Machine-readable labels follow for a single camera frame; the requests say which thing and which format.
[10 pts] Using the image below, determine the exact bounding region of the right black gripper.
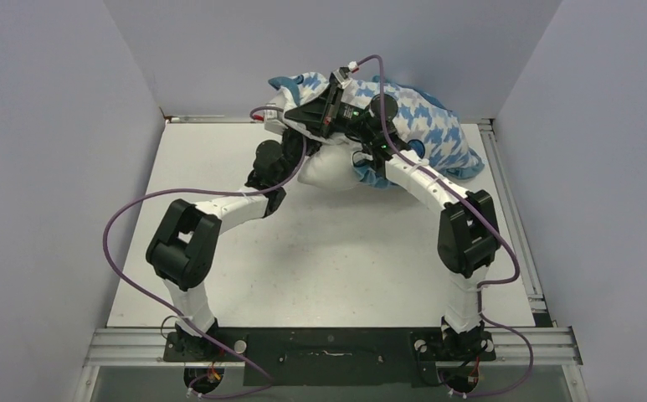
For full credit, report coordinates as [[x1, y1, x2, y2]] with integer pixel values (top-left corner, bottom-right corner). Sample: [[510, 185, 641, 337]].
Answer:
[[281, 86, 375, 142]]

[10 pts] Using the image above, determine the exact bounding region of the white pillow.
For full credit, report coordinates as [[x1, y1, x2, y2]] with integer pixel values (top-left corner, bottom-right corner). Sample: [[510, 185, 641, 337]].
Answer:
[[264, 91, 368, 193]]

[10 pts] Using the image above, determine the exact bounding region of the white pillowcase with blue trim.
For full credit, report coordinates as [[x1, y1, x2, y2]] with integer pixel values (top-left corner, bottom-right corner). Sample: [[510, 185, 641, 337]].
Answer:
[[269, 72, 485, 188]]

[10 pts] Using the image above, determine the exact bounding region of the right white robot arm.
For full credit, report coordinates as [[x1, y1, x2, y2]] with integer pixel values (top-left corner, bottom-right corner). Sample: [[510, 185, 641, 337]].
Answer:
[[265, 72, 501, 358]]

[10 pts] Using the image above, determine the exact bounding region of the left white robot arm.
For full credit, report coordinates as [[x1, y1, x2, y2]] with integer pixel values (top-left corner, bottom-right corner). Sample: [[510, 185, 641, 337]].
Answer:
[[146, 129, 316, 360]]

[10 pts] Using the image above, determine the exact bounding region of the white knob on plate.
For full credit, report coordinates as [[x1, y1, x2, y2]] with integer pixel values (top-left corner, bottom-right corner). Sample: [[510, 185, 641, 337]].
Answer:
[[233, 339, 247, 354]]

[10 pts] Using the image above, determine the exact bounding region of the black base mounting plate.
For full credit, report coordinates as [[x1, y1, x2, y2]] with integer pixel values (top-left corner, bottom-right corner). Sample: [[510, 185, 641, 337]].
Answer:
[[163, 327, 496, 388]]

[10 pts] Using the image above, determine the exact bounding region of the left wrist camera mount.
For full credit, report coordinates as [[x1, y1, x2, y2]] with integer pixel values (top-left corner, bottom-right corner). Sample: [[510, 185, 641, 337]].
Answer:
[[260, 110, 286, 135]]

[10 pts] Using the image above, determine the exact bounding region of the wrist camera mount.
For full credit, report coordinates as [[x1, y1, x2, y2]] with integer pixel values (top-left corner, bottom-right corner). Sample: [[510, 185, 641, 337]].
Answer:
[[330, 61, 359, 90], [260, 110, 286, 135]]

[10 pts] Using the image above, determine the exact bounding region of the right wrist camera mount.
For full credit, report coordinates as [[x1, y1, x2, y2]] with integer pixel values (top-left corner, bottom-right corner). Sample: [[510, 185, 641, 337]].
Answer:
[[330, 61, 359, 90]]

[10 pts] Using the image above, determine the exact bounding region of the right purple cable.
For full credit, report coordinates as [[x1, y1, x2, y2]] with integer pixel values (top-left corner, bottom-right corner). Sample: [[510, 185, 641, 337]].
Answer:
[[356, 54, 535, 399]]

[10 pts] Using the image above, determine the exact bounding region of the purple cable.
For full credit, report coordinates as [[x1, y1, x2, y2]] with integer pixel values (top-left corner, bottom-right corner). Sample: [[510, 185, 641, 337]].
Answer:
[[356, 54, 535, 399], [102, 106, 309, 400]]

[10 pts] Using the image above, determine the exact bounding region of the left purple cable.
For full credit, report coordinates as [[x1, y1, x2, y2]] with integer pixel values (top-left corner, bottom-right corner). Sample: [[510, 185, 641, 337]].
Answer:
[[102, 106, 309, 400]]

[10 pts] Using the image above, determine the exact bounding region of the aluminium front rail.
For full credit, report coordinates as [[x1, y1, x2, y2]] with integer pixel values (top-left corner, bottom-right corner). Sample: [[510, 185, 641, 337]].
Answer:
[[84, 327, 582, 367]]

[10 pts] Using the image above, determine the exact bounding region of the aluminium rail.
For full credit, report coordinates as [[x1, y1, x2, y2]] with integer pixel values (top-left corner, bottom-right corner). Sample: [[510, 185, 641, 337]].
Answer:
[[84, 327, 582, 367], [478, 118, 547, 313]]

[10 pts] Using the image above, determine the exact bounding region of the aluminium right side rail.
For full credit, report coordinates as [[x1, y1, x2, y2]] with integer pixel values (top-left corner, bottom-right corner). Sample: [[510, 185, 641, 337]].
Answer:
[[478, 118, 547, 313]]

